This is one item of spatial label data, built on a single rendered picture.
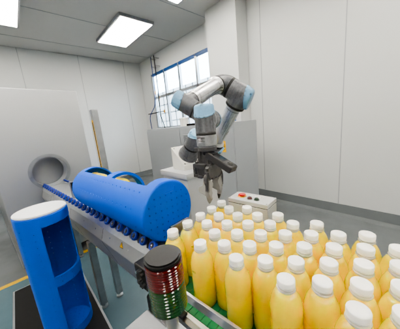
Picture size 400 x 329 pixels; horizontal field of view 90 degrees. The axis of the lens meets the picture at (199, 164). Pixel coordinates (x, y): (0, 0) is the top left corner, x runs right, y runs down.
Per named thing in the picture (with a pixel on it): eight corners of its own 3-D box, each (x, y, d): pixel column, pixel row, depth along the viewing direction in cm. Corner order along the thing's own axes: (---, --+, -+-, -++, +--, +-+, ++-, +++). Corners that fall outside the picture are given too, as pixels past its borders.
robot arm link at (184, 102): (220, 65, 113) (172, 87, 78) (237, 75, 112) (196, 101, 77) (212, 84, 121) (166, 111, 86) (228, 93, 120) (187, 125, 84)
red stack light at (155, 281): (168, 262, 39) (166, 243, 38) (192, 275, 35) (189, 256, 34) (139, 282, 35) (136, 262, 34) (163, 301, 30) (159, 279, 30)
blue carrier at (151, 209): (115, 198, 163) (109, 163, 158) (193, 226, 105) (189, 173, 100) (76, 210, 142) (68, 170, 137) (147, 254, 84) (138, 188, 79)
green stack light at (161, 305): (171, 284, 40) (168, 262, 39) (194, 300, 36) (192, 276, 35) (143, 307, 36) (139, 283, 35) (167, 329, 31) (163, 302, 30)
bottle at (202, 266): (205, 286, 71) (201, 238, 67) (220, 297, 66) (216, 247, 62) (190, 299, 66) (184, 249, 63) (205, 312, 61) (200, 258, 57)
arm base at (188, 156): (192, 147, 159) (196, 138, 153) (200, 161, 151) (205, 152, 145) (175, 149, 151) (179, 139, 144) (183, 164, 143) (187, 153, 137)
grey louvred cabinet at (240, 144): (175, 191, 461) (168, 127, 432) (260, 217, 304) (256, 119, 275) (155, 198, 426) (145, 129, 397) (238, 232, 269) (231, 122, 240)
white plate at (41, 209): (0, 223, 110) (0, 225, 110) (59, 211, 119) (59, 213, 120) (23, 205, 136) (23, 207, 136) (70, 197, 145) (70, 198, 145)
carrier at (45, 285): (40, 352, 127) (90, 332, 137) (-1, 226, 110) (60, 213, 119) (53, 314, 153) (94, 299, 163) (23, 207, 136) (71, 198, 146)
